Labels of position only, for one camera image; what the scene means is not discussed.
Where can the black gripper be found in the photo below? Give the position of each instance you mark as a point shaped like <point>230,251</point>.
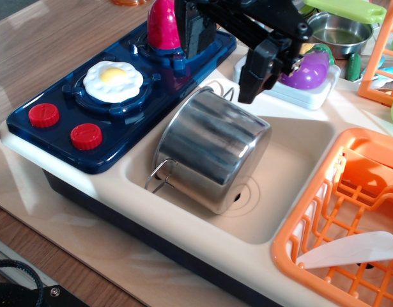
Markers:
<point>267,59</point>

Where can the stainless steel pot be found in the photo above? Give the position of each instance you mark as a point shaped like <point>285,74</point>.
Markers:
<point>210,149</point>

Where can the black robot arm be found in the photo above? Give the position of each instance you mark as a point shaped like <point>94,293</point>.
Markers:
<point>274,32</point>

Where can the cream toy sink unit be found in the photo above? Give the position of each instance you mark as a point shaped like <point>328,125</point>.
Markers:
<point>237,243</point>

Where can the purple toy eggplant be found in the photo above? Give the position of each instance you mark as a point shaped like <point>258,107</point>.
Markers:
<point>312,73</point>

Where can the white faucet base tray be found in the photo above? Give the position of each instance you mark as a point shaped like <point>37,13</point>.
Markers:
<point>309,99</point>

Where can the green toy cucumber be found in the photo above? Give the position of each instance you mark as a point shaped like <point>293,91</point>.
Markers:
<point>353,67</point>

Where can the small steel bowl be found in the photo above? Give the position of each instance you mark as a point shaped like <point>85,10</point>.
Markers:
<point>343,36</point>

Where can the magenta toy pepper shaker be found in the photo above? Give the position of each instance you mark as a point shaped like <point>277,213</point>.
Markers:
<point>162,27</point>

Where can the green plastic cutting board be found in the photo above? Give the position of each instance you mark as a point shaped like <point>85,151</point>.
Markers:
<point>359,11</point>

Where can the white toy fried egg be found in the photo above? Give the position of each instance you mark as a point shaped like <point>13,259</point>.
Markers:
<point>113,82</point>

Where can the orange dish drying rack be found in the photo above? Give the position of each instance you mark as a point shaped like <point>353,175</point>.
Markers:
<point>351,193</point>

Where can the red stove knob right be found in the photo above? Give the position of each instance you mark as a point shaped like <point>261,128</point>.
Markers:
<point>86,136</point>

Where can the red stove knob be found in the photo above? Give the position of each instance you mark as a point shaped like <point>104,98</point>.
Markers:
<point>43,115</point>
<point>86,136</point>

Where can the blue toy stove top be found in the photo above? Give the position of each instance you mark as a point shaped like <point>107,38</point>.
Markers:
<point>168,78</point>

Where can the white plastic spatula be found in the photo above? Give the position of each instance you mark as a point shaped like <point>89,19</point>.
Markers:
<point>354,249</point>

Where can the red stove knob left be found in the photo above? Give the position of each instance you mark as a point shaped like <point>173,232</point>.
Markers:
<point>43,115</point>

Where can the black metal bracket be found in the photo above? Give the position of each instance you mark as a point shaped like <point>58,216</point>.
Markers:
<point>57,296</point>

